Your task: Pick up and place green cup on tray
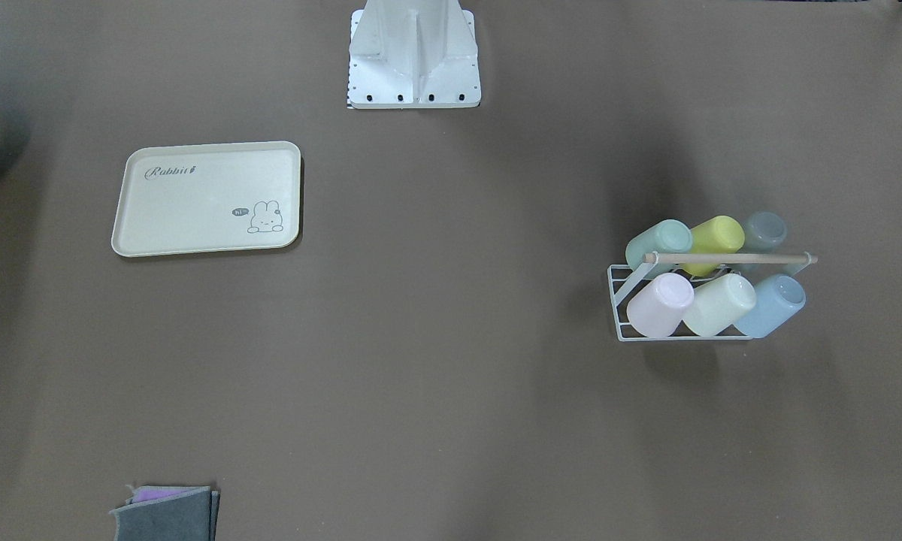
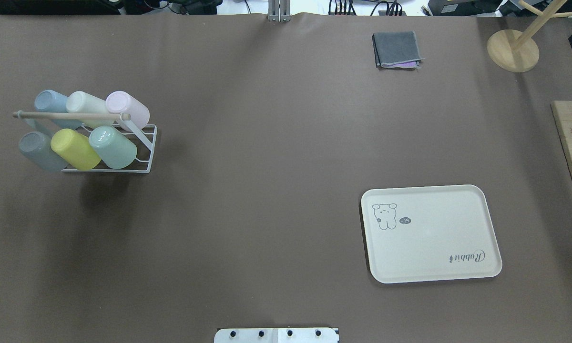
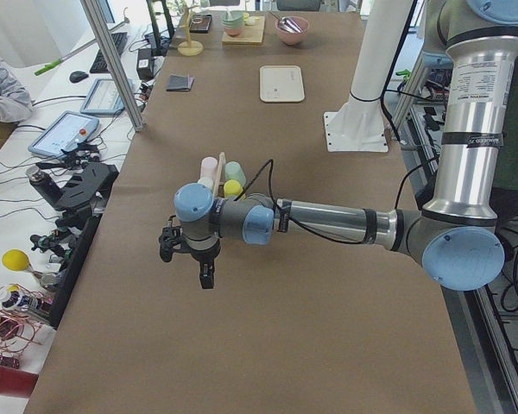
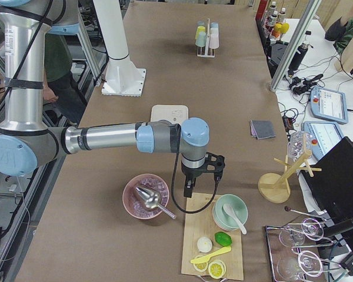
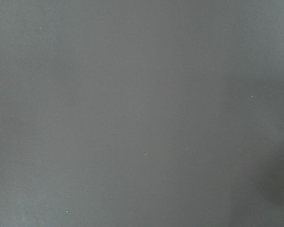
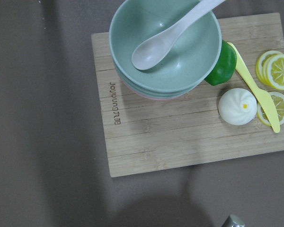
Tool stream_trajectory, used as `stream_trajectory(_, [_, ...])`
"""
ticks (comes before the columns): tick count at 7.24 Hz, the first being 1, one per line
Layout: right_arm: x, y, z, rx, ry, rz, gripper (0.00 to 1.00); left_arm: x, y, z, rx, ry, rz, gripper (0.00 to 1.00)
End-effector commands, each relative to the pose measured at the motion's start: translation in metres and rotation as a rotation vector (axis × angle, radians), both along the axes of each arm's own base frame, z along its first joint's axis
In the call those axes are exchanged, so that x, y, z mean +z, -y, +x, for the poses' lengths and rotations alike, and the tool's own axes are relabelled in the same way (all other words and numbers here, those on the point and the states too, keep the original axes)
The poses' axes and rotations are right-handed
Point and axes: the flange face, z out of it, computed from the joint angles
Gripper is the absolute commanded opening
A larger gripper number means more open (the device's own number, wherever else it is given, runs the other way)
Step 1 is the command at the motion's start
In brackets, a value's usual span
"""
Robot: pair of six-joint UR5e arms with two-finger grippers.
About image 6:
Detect white plastic spoon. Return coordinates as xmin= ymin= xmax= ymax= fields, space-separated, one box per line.
xmin=132 ymin=0 xmax=223 ymax=70

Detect stacked lemon slices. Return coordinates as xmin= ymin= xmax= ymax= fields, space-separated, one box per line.
xmin=255 ymin=50 xmax=284 ymax=90

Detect white toy steamed bun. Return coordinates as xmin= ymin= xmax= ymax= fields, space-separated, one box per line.
xmin=218 ymin=88 xmax=257 ymax=125

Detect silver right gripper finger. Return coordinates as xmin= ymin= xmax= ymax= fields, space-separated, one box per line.
xmin=222 ymin=214 xmax=245 ymax=227

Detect bamboo cutting board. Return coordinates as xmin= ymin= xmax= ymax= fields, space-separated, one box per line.
xmin=91 ymin=12 xmax=284 ymax=178

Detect yellow plastic knife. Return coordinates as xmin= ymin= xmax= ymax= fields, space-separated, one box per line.
xmin=227 ymin=42 xmax=281 ymax=133

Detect green top bowl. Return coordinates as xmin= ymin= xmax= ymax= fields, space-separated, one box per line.
xmin=109 ymin=0 xmax=222 ymax=93

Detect green toy pepper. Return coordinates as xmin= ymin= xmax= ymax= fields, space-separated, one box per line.
xmin=204 ymin=40 xmax=237 ymax=86

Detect pink bottom bowl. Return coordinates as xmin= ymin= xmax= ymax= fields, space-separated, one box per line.
xmin=122 ymin=81 xmax=185 ymax=101

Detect single lemon slice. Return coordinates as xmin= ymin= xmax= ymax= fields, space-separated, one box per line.
xmin=257 ymin=91 xmax=284 ymax=126

